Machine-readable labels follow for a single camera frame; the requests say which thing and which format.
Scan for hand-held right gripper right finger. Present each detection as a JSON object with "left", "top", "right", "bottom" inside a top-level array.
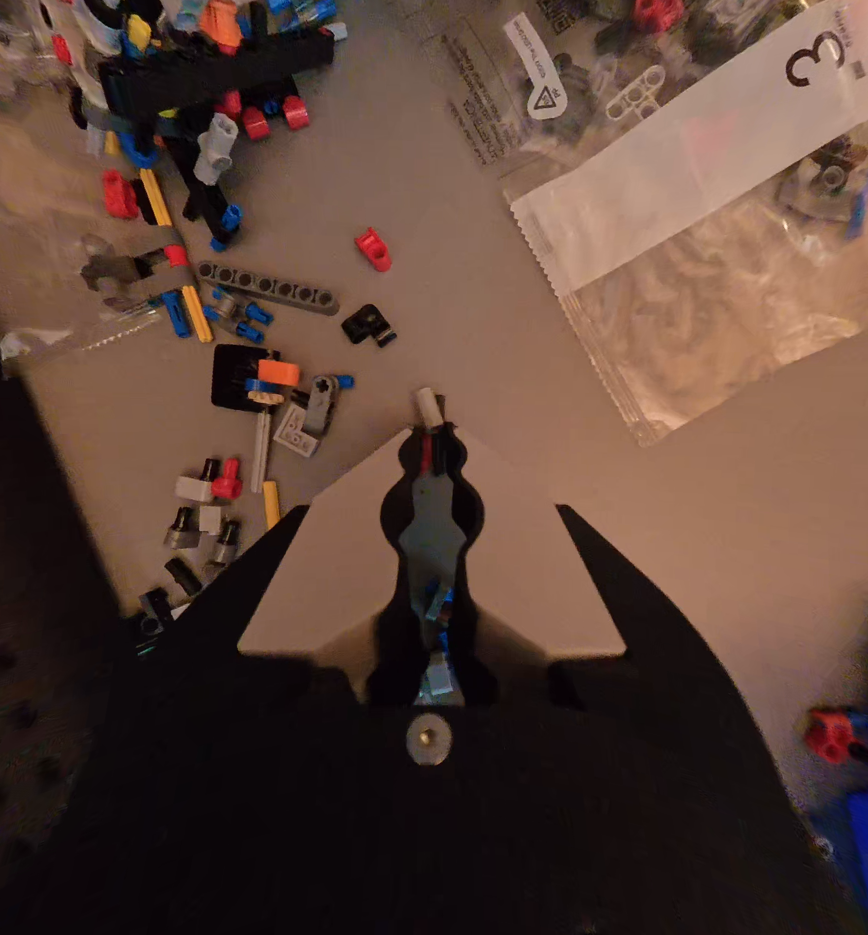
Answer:
[{"left": 447, "top": 428, "right": 628, "bottom": 706}]

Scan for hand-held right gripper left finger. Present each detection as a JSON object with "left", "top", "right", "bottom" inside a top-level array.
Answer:
[{"left": 237, "top": 428, "right": 416, "bottom": 706}]

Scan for grey lego axle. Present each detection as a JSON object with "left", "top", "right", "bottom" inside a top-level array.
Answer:
[{"left": 250, "top": 409, "right": 273, "bottom": 495}]

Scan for red pin white bush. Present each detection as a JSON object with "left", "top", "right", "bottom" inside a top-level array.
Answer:
[{"left": 414, "top": 387, "right": 451, "bottom": 477}]

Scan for dark grey holed lego beam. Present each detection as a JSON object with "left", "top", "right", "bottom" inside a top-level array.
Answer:
[{"left": 196, "top": 260, "right": 342, "bottom": 317}]

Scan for black orange lego assembly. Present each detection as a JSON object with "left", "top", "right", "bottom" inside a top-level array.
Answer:
[{"left": 69, "top": 0, "right": 349, "bottom": 191}]

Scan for grey black lego connectors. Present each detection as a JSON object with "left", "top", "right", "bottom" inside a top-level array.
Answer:
[{"left": 136, "top": 557, "right": 204, "bottom": 638}]

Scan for large clear lego parts bag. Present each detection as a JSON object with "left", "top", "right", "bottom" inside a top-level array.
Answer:
[{"left": 503, "top": 0, "right": 868, "bottom": 448}]

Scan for black blue lego pins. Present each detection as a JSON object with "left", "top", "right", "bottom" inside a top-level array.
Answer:
[{"left": 174, "top": 164, "right": 246, "bottom": 254}]

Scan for black connector blue pin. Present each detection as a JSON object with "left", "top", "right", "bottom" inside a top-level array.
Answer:
[{"left": 340, "top": 302, "right": 400, "bottom": 349}]

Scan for crumpled clear plastic bag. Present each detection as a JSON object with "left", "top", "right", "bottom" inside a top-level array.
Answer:
[{"left": 801, "top": 703, "right": 868, "bottom": 771}]

